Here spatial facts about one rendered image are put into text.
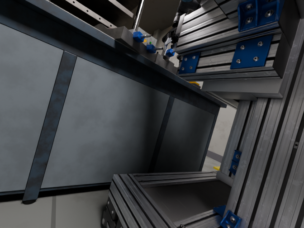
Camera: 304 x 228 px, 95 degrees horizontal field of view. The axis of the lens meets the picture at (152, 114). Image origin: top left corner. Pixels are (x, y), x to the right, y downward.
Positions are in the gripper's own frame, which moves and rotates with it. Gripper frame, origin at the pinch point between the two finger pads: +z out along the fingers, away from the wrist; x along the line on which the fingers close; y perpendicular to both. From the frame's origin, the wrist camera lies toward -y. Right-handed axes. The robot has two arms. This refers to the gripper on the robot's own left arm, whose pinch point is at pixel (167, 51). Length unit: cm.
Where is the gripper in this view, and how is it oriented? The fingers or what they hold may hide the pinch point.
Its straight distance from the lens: 102.6
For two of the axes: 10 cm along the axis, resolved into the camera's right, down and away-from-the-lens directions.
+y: 6.3, 0.6, -7.8
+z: -3.0, 9.4, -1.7
